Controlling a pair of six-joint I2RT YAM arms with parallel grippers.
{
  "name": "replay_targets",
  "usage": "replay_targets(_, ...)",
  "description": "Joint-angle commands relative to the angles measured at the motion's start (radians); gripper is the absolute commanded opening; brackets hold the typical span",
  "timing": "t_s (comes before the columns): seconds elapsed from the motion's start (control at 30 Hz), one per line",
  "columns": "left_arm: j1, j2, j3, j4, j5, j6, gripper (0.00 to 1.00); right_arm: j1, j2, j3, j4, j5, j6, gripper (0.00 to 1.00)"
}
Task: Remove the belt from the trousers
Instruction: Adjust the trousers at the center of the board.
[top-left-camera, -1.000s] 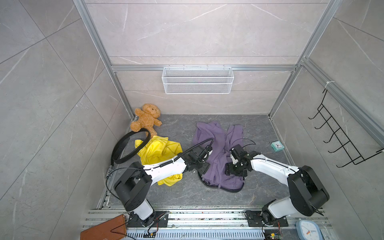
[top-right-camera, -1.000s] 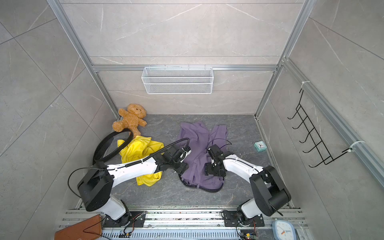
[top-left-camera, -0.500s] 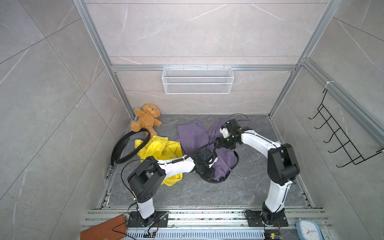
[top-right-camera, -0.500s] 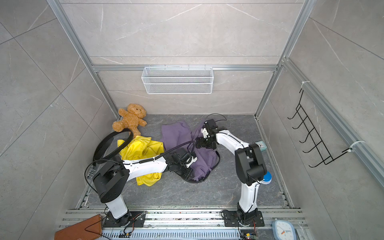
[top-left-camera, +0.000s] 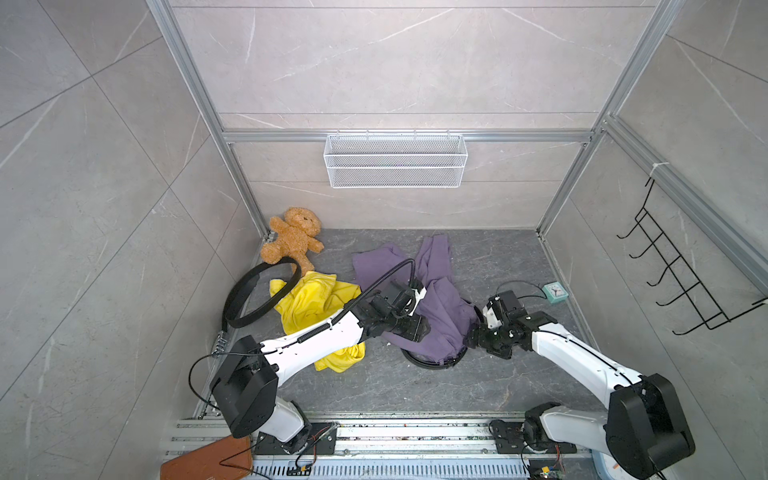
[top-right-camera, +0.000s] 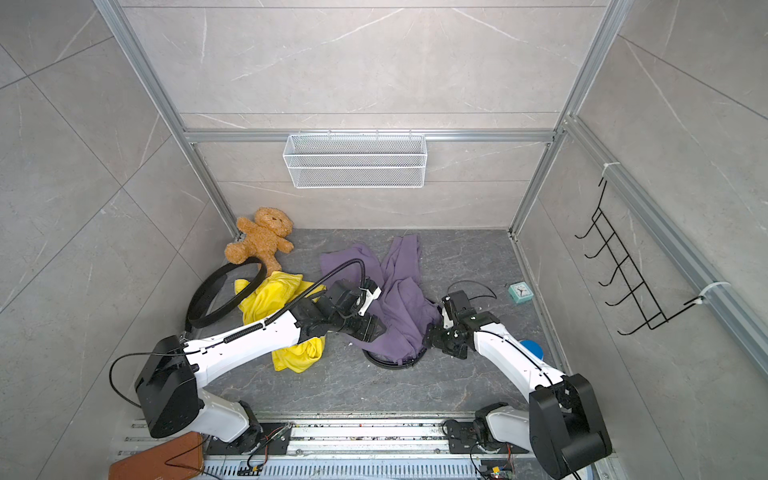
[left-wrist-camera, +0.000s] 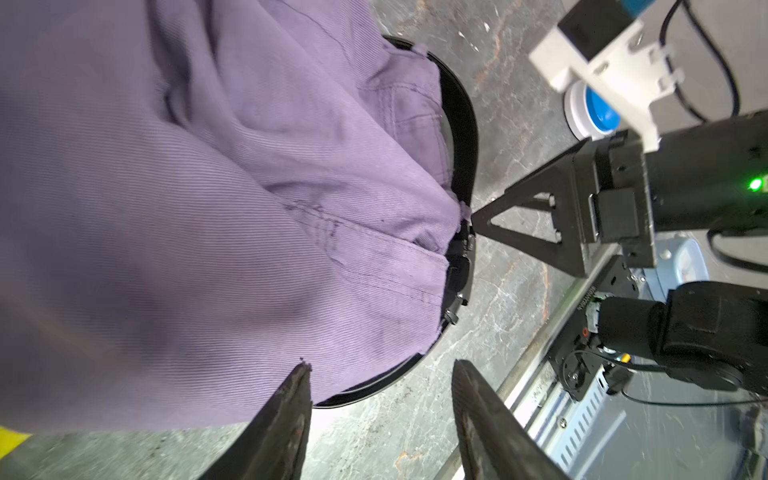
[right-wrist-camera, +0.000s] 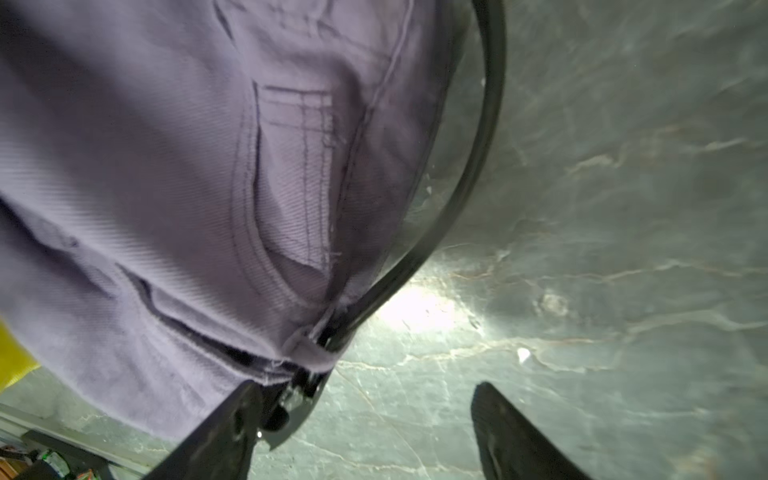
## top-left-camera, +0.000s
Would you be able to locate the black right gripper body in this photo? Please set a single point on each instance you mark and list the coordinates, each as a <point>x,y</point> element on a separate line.
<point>494,340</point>

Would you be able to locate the white wire mesh basket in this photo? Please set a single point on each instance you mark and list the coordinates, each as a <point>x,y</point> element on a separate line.
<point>397,160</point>

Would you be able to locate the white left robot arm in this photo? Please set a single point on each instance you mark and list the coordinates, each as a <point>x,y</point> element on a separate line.
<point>246,384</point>

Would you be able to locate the purple trousers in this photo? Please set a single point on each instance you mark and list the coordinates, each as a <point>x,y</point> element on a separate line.
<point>433,268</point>

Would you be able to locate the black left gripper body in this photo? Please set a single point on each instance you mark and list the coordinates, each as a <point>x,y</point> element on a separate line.
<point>412,328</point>

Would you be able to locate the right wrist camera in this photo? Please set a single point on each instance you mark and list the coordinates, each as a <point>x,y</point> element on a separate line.
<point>495,313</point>

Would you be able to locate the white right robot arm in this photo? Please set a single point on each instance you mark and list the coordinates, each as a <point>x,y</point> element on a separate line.
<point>642,428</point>

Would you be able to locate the metal base rail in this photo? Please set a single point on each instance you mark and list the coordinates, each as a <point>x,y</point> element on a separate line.
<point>400,445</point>

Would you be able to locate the brown teddy bear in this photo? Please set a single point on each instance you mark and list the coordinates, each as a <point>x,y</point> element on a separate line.
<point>296,235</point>

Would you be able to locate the brown flat board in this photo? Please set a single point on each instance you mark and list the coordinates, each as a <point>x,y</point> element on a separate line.
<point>228,458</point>

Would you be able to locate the yellow trousers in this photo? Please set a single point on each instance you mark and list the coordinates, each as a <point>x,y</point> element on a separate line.
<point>313,299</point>

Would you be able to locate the small green alarm clock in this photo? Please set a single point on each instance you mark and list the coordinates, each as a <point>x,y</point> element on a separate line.
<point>555,292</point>

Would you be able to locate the black wire hook rack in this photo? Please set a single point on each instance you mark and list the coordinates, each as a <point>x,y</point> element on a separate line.
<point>709,313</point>

